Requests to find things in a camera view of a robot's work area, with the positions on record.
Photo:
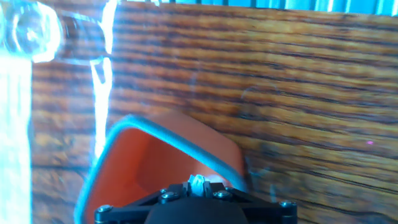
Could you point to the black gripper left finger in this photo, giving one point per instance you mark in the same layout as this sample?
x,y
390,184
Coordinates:
x,y
168,196

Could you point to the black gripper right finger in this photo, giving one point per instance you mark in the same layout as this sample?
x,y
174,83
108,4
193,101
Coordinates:
x,y
222,194

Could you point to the white paper ball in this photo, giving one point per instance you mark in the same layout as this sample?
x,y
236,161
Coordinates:
x,y
197,183

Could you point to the orange square trash can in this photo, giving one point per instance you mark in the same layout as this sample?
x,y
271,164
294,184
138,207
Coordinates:
x,y
140,161

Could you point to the brown wood grain board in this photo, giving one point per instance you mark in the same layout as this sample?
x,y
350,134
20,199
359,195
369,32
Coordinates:
x,y
280,77

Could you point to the clear drinking glass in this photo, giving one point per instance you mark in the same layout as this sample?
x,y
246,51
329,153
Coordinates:
x,y
31,31

